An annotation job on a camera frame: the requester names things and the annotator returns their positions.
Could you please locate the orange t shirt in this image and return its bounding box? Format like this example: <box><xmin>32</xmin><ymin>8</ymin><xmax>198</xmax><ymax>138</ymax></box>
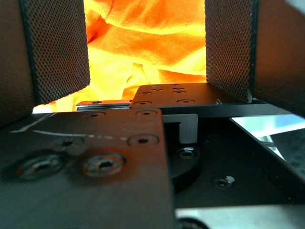
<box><xmin>33</xmin><ymin>0</ymin><xmax>206</xmax><ymax>113</ymax></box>

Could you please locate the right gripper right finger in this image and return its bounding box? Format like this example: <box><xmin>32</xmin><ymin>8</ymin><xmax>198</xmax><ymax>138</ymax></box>
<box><xmin>205</xmin><ymin>0</ymin><xmax>305</xmax><ymax>116</ymax></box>

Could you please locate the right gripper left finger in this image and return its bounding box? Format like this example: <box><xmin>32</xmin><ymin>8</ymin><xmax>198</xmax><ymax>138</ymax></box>
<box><xmin>0</xmin><ymin>0</ymin><xmax>90</xmax><ymax>127</ymax></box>

